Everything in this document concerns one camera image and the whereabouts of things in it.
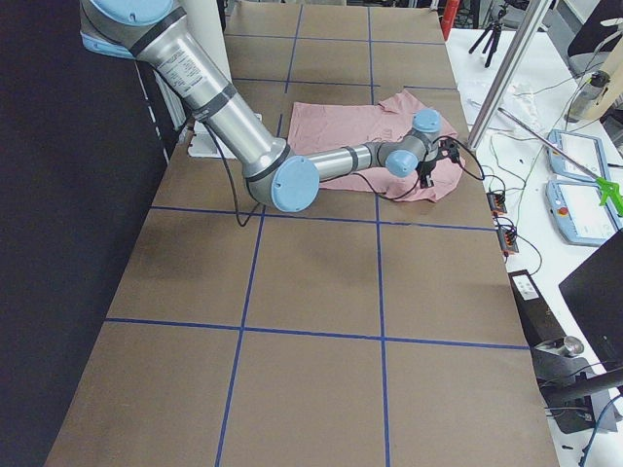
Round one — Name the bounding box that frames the red cylinder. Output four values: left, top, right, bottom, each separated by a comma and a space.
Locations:
440, 0, 460, 41

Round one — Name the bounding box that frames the metal rod stand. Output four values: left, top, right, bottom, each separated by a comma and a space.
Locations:
497, 107, 623, 216

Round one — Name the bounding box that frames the lower blue teach pendant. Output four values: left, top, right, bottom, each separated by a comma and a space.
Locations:
545, 180, 622, 247

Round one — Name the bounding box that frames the black clamp mount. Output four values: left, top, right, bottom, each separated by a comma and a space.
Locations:
531, 336, 622, 434

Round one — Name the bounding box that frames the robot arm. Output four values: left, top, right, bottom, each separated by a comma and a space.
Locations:
80, 1, 442, 212

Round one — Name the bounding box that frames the blue teach pendant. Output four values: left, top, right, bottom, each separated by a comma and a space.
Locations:
547, 129, 609, 182
545, 180, 622, 247

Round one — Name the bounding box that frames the black box with label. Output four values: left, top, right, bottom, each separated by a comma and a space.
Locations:
507, 269, 575, 385

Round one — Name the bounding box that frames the small black tripod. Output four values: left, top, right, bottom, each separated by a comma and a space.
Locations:
468, 3, 508, 68

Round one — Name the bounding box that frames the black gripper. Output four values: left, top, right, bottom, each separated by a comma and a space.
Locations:
417, 141, 439, 188

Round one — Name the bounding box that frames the pink printed t-shirt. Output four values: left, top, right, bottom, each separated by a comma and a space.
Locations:
287, 90, 462, 202

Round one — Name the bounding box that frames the upper blue teach pendant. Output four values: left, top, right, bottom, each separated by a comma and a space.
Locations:
547, 129, 609, 182

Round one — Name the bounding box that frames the orange terminal block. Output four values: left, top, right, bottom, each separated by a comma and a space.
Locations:
496, 225, 519, 258
486, 192, 507, 216

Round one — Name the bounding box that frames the grey water bottle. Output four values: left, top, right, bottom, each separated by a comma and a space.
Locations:
567, 70, 610, 123

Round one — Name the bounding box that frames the aluminium frame post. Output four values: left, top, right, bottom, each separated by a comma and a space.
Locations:
466, 0, 551, 150

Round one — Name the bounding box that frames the black monitor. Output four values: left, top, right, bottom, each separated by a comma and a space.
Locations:
559, 231, 623, 364

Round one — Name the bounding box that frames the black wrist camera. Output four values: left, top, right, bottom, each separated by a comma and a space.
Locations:
436, 137, 460, 164

